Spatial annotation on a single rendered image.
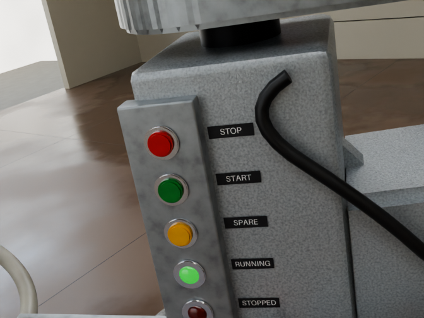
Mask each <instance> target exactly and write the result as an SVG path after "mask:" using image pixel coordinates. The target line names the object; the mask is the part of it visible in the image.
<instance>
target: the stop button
mask: <svg viewBox="0 0 424 318"><path fill-rule="evenodd" d="M148 148H149V150H150V151H151V152H152V153H153V154H154V155H155V156H159V157H165V156H167V155H169V154H170V153H171V152H172V150H173V148H174V142H173V140H172V138H171V137H170V136H169V135H168V134H167V133H165V132H162V131H157V132H154V133H153V134H151V136H150V137H149V138H148Z"/></svg>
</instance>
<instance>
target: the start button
mask: <svg viewBox="0 0 424 318"><path fill-rule="evenodd" d="M158 194H159V196H160V197H161V198H162V199H163V200H164V201H165V202H168V203H176V202H178V201H179V200H180V199H181V197H182V196H183V188H182V186H181V184H180V183H179V182H177V181H176V180H174V179H165V180H163V181H162V182H161V183H160V185H159V186H158Z"/></svg>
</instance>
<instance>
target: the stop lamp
mask: <svg viewBox="0 0 424 318"><path fill-rule="evenodd" d="M188 316H189V317H190V318H207V313H206V311H205V310H204V309H203V308H202V307H200V306H192V307H190V308H189V310H188Z"/></svg>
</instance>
